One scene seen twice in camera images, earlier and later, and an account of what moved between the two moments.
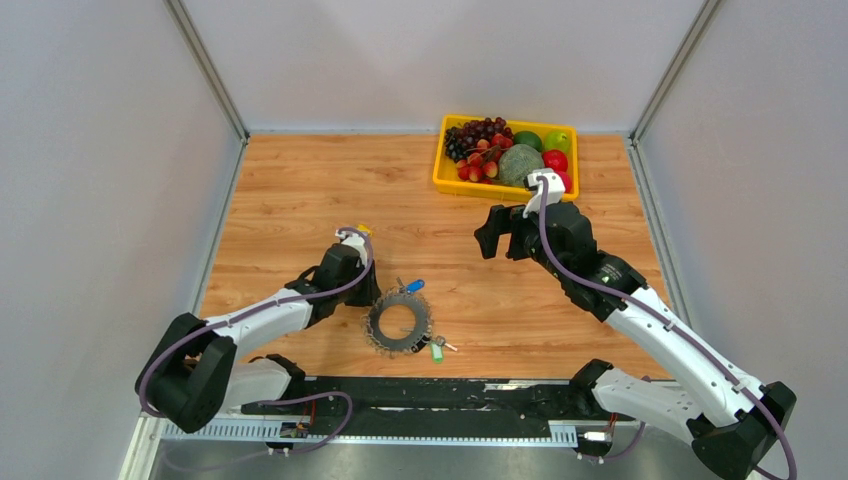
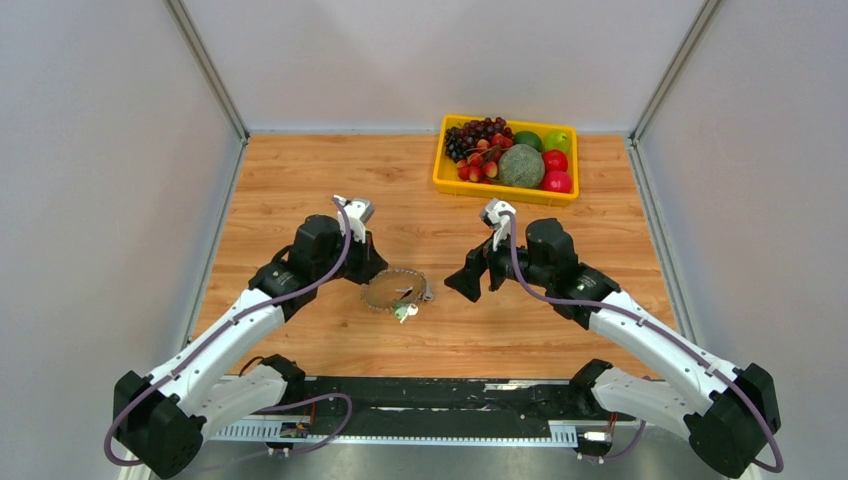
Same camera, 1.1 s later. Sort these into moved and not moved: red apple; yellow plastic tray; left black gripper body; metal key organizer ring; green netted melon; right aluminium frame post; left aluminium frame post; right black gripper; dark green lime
Moved: metal key organizer ring; right black gripper; left black gripper body
Not moved: red apple; dark green lime; yellow plastic tray; green netted melon; right aluminium frame post; left aluminium frame post
